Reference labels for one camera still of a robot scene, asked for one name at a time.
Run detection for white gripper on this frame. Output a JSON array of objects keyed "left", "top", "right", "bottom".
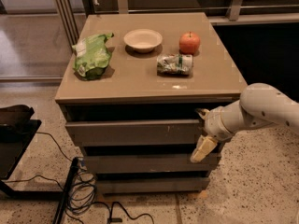
[{"left": 190, "top": 106, "right": 233, "bottom": 163}]

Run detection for grey top drawer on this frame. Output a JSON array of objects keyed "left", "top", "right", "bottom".
[{"left": 65, "top": 119, "right": 203, "bottom": 147}]

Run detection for grey drawer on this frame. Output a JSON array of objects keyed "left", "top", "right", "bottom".
[
  {"left": 84, "top": 153, "right": 221, "bottom": 174},
  {"left": 65, "top": 119, "right": 203, "bottom": 147},
  {"left": 96, "top": 177, "right": 210, "bottom": 194}
]

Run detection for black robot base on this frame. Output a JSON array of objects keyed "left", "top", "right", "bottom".
[{"left": 0, "top": 105, "right": 78, "bottom": 224}]

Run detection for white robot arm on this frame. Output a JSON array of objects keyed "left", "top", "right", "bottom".
[{"left": 191, "top": 83, "right": 299, "bottom": 163}]

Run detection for grey drawer cabinet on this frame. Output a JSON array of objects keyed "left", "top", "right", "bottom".
[{"left": 55, "top": 13, "right": 247, "bottom": 181}]

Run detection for grey middle drawer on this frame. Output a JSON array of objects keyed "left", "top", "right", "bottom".
[{"left": 84, "top": 153, "right": 221, "bottom": 174}]

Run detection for grey bottom drawer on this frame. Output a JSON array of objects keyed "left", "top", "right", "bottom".
[{"left": 96, "top": 177, "right": 210, "bottom": 194}]

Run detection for crumpled white green packet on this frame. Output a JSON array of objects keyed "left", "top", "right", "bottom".
[{"left": 157, "top": 54, "right": 193, "bottom": 76}]

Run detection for red apple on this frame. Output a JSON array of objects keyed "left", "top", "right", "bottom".
[{"left": 179, "top": 32, "right": 200, "bottom": 55}]

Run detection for white paper bowl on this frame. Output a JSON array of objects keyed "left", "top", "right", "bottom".
[{"left": 123, "top": 29, "right": 163, "bottom": 53}]

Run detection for green chip bag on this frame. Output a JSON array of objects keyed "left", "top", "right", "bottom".
[{"left": 72, "top": 33, "right": 114, "bottom": 80}]

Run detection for black floor cables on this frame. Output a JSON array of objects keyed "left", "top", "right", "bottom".
[{"left": 3, "top": 131, "right": 156, "bottom": 224}]

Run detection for metal railing frame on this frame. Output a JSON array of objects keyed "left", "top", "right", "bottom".
[{"left": 54, "top": 0, "right": 299, "bottom": 44}]

